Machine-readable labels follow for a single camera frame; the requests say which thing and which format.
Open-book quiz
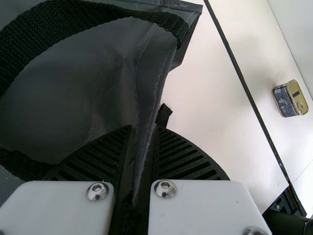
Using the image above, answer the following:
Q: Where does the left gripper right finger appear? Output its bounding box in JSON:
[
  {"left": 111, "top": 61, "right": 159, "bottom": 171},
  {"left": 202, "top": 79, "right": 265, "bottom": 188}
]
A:
[{"left": 134, "top": 102, "right": 273, "bottom": 235}]

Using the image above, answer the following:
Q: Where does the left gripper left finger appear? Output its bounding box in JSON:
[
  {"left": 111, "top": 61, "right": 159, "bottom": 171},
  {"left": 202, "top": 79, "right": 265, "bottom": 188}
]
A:
[{"left": 0, "top": 124, "right": 137, "bottom": 235}]

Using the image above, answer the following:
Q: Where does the dark grey bag with straps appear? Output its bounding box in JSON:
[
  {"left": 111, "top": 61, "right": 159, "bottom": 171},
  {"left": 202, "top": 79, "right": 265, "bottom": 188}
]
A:
[{"left": 0, "top": 0, "right": 204, "bottom": 206}]

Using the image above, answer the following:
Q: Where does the rectangular tin with gold lid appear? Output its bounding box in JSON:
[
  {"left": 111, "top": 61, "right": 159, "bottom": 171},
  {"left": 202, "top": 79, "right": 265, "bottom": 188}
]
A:
[{"left": 271, "top": 79, "right": 309, "bottom": 118}]

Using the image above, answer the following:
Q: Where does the black strip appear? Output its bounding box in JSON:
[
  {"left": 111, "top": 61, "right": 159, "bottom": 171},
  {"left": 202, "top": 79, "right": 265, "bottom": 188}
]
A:
[{"left": 203, "top": 0, "right": 309, "bottom": 218}]

